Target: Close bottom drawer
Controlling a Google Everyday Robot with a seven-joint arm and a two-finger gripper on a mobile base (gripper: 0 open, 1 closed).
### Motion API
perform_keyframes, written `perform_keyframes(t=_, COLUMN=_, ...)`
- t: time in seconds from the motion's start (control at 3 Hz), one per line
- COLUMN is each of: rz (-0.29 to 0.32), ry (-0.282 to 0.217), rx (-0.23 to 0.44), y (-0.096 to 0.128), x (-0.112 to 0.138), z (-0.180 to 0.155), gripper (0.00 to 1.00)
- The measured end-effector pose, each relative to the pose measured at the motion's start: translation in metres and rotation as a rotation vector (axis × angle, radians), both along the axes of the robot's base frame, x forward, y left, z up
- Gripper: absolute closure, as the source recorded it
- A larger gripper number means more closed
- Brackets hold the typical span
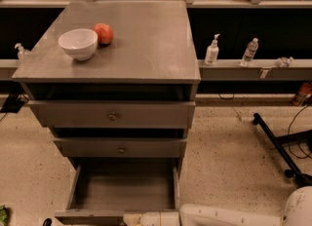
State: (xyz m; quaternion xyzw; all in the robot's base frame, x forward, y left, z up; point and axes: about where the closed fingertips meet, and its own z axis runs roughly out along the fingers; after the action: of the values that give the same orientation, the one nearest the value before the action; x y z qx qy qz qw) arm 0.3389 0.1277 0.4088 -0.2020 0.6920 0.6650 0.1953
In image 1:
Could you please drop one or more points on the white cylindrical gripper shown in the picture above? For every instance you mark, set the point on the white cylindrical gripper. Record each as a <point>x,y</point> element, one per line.
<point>160,219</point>

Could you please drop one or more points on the grey bottom drawer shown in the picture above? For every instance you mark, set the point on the grey bottom drawer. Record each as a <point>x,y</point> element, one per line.
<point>102,194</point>

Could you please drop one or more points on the grey drawer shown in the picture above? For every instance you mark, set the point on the grey drawer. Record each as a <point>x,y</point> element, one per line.
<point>118,148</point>
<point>113,114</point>
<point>102,194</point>

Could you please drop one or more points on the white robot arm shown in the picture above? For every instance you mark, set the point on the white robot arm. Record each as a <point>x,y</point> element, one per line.
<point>297,212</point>

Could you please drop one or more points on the grey middle drawer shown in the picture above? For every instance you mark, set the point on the grey middle drawer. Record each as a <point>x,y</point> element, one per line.
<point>118,148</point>

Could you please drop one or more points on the grey wooden drawer cabinet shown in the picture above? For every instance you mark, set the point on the grey wooden drawer cabinet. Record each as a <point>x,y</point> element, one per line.
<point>151,58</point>

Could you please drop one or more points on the grey top drawer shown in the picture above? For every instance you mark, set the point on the grey top drawer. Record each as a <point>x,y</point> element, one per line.
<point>113,114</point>

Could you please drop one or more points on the green object at edge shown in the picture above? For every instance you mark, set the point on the green object at edge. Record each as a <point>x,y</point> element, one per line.
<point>3,216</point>

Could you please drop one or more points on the black box under bench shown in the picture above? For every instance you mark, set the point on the black box under bench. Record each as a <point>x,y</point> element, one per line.
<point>12,104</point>

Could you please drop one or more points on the black wheeled stand base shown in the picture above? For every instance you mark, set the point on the black wheeled stand base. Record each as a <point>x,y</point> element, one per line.
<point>293,171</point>

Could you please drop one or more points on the white pump lotion bottle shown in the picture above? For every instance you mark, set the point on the white pump lotion bottle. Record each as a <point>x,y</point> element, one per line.
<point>212,52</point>

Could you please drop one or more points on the white ceramic bowl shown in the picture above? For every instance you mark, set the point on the white ceramic bowl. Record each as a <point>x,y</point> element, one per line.
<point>80,44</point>

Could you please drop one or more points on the red apple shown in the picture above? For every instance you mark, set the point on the red apple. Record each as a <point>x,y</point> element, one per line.
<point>104,33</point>

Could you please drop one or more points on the clear pump sanitizer bottle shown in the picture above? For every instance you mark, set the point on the clear pump sanitizer bottle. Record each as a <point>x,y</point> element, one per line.
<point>22,52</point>

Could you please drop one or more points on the clear plastic water bottle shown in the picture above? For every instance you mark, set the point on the clear plastic water bottle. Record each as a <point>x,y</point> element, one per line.
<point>249,53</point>

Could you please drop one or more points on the orange container on floor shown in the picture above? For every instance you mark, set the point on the orange container on floor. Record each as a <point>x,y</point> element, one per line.
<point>303,95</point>

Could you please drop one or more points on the crumpled clear plastic wrapper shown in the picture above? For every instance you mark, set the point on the crumpled clear plastic wrapper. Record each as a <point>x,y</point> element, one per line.
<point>284,62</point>

